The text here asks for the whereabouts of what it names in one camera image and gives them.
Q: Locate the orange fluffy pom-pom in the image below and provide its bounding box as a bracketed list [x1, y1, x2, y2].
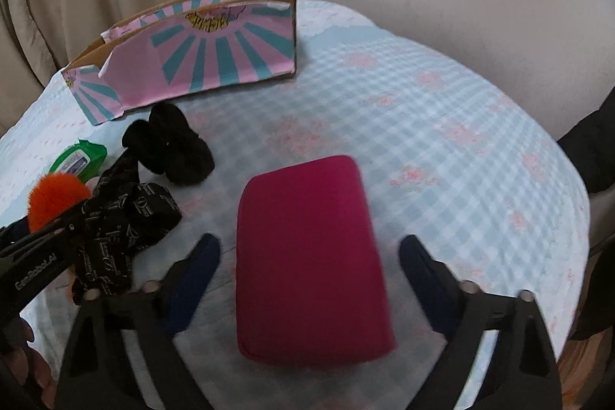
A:
[28, 176, 93, 233]

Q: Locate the dark cloth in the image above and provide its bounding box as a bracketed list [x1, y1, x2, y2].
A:
[556, 103, 615, 194]

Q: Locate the person's left hand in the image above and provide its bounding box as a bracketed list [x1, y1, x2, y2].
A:
[0, 316, 55, 398]

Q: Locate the green wipes packet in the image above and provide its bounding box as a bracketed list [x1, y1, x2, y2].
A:
[49, 139, 108, 178]

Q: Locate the magenta foam cushion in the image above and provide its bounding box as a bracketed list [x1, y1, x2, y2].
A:
[236, 154, 397, 367]

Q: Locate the black scrunchie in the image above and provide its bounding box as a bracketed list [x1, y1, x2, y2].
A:
[121, 104, 215, 186]

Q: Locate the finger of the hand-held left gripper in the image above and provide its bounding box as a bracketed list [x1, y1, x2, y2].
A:
[0, 203, 97, 267]

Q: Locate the pink teal striped cardboard box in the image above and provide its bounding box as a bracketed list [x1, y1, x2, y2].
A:
[61, 0, 299, 126]

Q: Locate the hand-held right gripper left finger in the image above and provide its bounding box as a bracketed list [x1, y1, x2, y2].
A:
[57, 233, 222, 410]

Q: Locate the light blue checked blanket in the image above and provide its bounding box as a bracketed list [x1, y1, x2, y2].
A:
[0, 0, 593, 410]

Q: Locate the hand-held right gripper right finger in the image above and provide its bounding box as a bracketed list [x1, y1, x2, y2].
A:
[399, 234, 564, 410]

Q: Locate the black printed cloth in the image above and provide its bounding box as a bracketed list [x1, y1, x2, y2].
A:
[72, 151, 182, 306]

